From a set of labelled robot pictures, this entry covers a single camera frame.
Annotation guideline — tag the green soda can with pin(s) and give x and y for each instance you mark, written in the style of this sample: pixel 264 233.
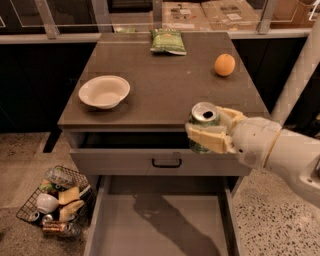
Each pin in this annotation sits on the green soda can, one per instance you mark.
pixel 204 114

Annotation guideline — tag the cardboard box left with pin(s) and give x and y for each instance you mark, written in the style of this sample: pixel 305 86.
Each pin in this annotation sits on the cardboard box left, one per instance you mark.
pixel 184 16

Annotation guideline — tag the brown soda can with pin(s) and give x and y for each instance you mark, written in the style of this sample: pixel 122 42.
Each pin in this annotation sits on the brown soda can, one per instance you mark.
pixel 55 227

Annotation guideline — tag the silver can middle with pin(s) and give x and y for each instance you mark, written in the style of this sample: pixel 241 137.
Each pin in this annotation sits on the silver can middle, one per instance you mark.
pixel 47 218

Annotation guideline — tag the silver can left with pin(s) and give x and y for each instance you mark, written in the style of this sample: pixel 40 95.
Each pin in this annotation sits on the silver can left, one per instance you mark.
pixel 34 217

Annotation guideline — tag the grey top drawer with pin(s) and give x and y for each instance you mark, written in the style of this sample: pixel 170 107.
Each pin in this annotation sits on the grey top drawer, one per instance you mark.
pixel 130 153

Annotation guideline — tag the yellow sponge lower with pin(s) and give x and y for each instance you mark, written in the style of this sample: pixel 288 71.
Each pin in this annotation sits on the yellow sponge lower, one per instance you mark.
pixel 70 210

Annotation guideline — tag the grey drawer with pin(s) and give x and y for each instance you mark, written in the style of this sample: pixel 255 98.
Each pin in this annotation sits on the grey drawer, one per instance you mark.
pixel 163 216
pixel 130 153

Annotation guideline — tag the clear plastic bottle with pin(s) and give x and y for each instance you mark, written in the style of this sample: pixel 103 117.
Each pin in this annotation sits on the clear plastic bottle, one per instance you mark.
pixel 58 177

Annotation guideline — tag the silver can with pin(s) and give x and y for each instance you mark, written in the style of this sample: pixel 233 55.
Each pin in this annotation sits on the silver can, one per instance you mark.
pixel 47 218
pixel 34 217

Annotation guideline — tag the white cup in basket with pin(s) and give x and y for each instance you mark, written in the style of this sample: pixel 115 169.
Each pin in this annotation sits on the white cup in basket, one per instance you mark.
pixel 46 203

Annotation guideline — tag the yellow sponge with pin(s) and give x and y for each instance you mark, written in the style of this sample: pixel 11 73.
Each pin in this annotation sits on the yellow sponge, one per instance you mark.
pixel 70 210
pixel 68 196

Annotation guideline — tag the black wire basket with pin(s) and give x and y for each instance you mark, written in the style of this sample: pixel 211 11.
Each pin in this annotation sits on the black wire basket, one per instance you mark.
pixel 83 215

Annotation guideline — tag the orange fruit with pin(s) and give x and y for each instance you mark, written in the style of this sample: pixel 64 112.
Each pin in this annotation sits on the orange fruit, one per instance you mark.
pixel 224 65

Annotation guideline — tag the grey drawer cabinet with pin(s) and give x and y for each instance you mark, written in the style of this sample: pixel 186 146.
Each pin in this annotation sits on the grey drawer cabinet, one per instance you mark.
pixel 163 88

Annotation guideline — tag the white paper bowl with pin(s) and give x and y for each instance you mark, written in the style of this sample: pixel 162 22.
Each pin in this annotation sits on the white paper bowl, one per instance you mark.
pixel 104 92

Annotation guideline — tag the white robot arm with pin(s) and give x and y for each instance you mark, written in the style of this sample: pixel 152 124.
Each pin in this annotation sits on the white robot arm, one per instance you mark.
pixel 293 156

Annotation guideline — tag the cardboard box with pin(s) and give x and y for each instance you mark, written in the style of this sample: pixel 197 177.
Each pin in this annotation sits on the cardboard box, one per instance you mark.
pixel 231 15
pixel 184 16

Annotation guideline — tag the green chip bag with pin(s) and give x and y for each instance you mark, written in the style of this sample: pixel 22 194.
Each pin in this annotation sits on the green chip bag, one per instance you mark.
pixel 167 41

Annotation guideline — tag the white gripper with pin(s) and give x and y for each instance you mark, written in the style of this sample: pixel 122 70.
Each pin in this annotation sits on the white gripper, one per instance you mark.
pixel 255 139

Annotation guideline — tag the cardboard box right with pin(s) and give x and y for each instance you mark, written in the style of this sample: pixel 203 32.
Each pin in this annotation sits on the cardboard box right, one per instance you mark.
pixel 231 15

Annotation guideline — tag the black drawer handle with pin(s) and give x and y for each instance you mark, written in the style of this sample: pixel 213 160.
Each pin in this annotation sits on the black drawer handle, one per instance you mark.
pixel 166 163

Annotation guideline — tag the grey middle drawer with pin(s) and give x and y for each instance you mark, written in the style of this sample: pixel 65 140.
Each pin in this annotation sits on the grey middle drawer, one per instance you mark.
pixel 163 216

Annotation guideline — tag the yellow sponge upper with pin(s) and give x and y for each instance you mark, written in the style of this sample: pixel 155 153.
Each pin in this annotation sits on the yellow sponge upper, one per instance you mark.
pixel 68 196

